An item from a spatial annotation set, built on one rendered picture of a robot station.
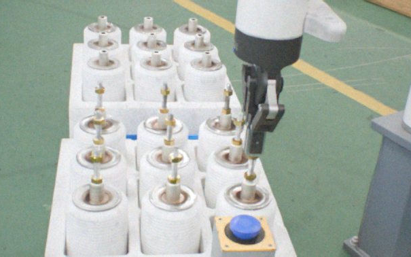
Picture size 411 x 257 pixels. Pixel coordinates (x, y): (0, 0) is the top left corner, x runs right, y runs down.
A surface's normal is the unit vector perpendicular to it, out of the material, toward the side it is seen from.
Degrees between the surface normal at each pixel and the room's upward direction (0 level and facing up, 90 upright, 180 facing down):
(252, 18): 90
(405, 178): 90
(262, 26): 90
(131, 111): 90
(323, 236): 0
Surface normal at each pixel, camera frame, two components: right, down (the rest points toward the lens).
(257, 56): -0.38, 0.41
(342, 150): 0.07, -0.88
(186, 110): 0.15, 0.47
